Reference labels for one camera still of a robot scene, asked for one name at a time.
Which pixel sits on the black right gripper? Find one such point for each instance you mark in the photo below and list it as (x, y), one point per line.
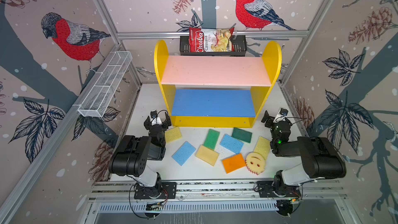
(276, 123)

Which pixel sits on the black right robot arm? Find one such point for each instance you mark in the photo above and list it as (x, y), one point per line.
(319, 158)

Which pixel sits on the yellow sponge right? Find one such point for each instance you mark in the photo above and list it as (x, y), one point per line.
(263, 147)

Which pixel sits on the light green sponge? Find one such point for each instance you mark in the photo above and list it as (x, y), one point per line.
(211, 139)

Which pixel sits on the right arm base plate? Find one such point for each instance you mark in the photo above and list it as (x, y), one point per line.
(268, 189)

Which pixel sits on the orange sponge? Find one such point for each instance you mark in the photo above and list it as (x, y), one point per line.
(233, 163)

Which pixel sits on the yellow shelf with coloured boards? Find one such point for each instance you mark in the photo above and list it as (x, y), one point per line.
(216, 92)

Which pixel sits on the dark green sponge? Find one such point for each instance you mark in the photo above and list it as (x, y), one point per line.
(242, 135)

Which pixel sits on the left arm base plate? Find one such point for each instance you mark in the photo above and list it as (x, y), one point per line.
(162, 191)

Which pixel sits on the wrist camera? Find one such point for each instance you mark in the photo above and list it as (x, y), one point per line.
(282, 114)
(154, 118)

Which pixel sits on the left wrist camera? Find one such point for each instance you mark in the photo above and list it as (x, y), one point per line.
(154, 118)

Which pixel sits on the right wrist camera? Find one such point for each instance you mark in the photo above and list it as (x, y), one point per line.
(282, 114)

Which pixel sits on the red cassava chips bag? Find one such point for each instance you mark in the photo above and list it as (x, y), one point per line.
(210, 40)

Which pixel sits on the white wire mesh basket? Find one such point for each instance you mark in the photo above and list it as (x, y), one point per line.
(100, 95)

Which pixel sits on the blue sponge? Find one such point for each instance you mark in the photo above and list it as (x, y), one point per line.
(231, 144)
(183, 153)

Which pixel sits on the pale yellow sponge centre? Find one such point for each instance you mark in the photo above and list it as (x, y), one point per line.
(207, 155)

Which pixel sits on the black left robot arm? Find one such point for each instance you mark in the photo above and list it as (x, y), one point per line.
(131, 156)

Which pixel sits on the yellow sponge far left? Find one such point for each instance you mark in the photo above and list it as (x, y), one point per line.
(173, 134)

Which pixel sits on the black plastic basket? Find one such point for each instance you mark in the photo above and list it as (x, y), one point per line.
(239, 45)

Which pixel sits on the yellow smiley face sponge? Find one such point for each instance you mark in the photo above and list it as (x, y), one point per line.
(255, 163)

